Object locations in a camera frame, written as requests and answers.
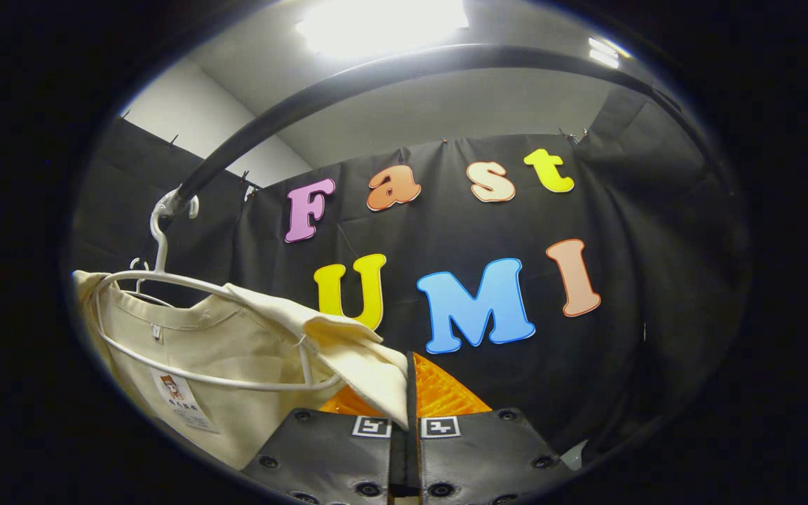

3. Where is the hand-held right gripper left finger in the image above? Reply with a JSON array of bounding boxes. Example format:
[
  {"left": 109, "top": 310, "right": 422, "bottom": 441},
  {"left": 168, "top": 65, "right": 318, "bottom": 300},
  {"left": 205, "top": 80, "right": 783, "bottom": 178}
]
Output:
[{"left": 241, "top": 386, "right": 410, "bottom": 505}]

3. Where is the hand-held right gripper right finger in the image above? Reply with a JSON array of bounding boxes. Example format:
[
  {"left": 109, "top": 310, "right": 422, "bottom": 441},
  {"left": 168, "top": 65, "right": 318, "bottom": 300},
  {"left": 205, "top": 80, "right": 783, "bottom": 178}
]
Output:
[{"left": 406, "top": 351, "right": 574, "bottom": 505}]

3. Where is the cream long-sleeved shirt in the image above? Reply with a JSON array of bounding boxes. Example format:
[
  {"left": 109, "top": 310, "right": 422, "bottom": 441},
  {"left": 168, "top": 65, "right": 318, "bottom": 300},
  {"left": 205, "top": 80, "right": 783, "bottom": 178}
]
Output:
[{"left": 71, "top": 270, "right": 410, "bottom": 471}]

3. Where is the white plastic hanger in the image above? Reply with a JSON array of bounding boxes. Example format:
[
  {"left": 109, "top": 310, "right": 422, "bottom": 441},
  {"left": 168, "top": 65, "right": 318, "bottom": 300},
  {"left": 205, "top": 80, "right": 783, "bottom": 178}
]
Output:
[
  {"left": 92, "top": 188, "right": 343, "bottom": 392},
  {"left": 128, "top": 257, "right": 173, "bottom": 307}
]

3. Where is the black clothes rack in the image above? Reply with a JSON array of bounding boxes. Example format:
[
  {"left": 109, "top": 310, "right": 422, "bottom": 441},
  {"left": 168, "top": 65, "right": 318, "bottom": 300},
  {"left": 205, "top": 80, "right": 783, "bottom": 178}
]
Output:
[{"left": 166, "top": 43, "right": 738, "bottom": 211}]

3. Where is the black backdrop cloth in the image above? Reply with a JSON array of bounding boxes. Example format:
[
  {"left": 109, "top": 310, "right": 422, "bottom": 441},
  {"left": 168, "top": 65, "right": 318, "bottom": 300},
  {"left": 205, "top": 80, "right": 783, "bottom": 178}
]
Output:
[{"left": 67, "top": 88, "right": 752, "bottom": 464}]

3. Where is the small ceiling light panel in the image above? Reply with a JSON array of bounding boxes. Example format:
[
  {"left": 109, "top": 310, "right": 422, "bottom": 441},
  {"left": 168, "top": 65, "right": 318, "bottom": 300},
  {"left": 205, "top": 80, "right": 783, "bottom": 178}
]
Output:
[{"left": 588, "top": 36, "right": 622, "bottom": 69}]

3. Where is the large ceiling light panel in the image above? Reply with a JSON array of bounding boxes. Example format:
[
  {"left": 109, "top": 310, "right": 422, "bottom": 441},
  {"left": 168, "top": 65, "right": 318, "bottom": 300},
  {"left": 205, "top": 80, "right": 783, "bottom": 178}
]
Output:
[{"left": 295, "top": 0, "right": 469, "bottom": 57}]

